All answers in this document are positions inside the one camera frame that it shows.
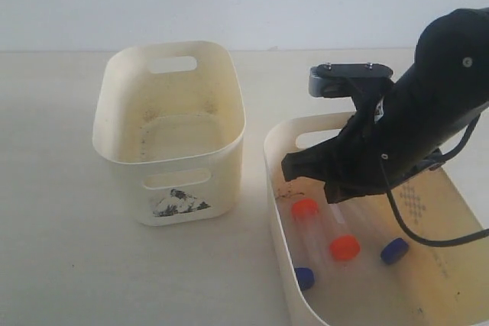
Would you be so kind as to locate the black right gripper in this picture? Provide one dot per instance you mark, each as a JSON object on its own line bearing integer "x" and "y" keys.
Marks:
{"x": 364, "y": 159}

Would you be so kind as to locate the orange cap tube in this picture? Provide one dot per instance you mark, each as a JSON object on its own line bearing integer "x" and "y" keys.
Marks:
{"x": 306, "y": 217}
{"x": 344, "y": 245}

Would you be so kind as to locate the blue cap tube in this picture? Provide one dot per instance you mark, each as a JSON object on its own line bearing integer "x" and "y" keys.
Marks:
{"x": 305, "y": 278}
{"x": 390, "y": 246}

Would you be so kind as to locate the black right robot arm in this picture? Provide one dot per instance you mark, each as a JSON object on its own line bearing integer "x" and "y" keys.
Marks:
{"x": 445, "y": 88}

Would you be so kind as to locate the cream plastic bin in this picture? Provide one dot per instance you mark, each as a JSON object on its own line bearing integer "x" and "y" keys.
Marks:
{"x": 170, "y": 123}
{"x": 428, "y": 286}

